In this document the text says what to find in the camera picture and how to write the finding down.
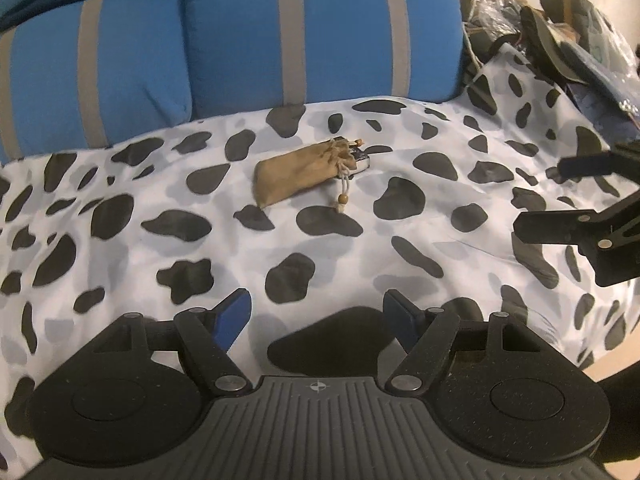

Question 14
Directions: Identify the blue striped cushion left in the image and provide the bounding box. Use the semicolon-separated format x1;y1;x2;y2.
1;0;192;162

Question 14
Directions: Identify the dark clutter pile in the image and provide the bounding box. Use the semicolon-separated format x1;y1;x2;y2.
466;0;639;143

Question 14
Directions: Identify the blue striped cushion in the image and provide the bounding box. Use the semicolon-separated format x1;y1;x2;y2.
1;0;192;162
184;0;463;117

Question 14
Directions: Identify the cow print blanket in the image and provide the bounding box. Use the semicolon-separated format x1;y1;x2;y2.
1;47;639;479

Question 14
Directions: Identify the gold drawstring pouch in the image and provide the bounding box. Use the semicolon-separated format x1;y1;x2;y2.
253;138;350;212

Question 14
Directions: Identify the black card box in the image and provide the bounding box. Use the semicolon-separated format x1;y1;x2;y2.
332;136;370;179

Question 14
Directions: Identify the blue striped cushion right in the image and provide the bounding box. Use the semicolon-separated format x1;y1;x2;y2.
184;0;463;117

